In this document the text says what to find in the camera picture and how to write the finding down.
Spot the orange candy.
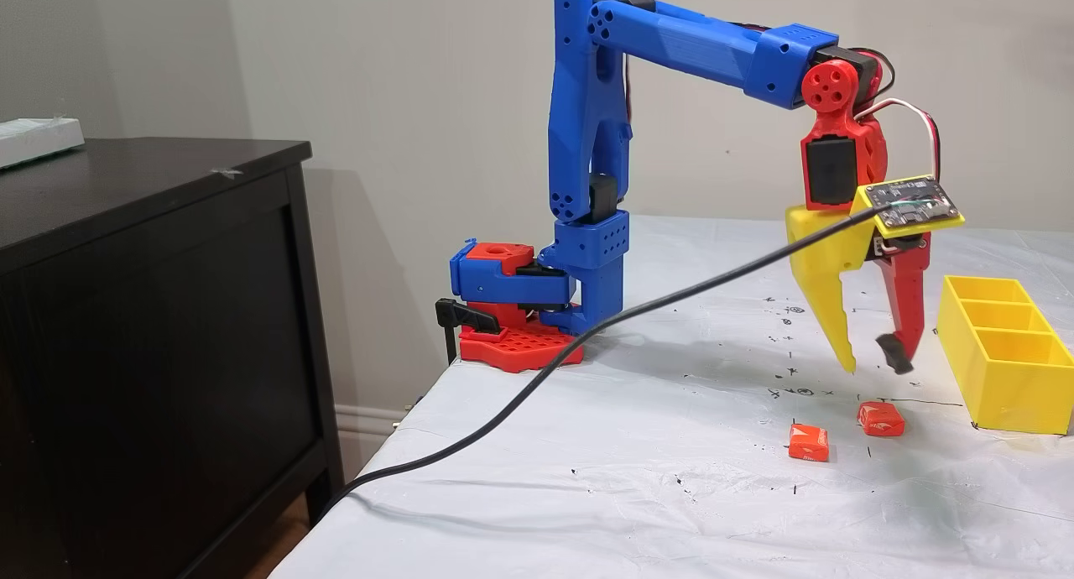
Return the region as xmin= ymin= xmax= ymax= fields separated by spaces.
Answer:
xmin=788 ymin=424 xmax=831 ymax=463
xmin=857 ymin=401 xmax=906 ymax=438

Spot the yellow three-compartment box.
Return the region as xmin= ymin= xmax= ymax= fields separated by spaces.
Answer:
xmin=936 ymin=275 xmax=1074 ymax=436

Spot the white flat box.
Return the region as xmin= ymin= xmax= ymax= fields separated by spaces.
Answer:
xmin=0 ymin=116 xmax=86 ymax=170

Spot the white table cloth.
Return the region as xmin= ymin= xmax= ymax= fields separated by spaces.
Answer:
xmin=268 ymin=214 xmax=1074 ymax=579

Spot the black table clamp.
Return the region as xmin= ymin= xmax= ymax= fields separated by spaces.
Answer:
xmin=435 ymin=298 xmax=504 ymax=366

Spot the white baseboard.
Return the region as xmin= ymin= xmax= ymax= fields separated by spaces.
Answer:
xmin=334 ymin=403 xmax=414 ymax=439

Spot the black wooden cabinet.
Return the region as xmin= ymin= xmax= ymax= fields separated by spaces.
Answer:
xmin=0 ymin=137 xmax=345 ymax=579

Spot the three-strand servo wire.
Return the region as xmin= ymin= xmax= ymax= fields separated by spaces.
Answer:
xmin=856 ymin=96 xmax=942 ymax=185
xmin=864 ymin=49 xmax=897 ymax=97

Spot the camera board on yellow mount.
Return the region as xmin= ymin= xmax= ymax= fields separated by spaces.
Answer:
xmin=854 ymin=174 xmax=966 ymax=237

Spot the black camera cable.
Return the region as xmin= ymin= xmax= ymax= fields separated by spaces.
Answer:
xmin=309 ymin=206 xmax=886 ymax=525

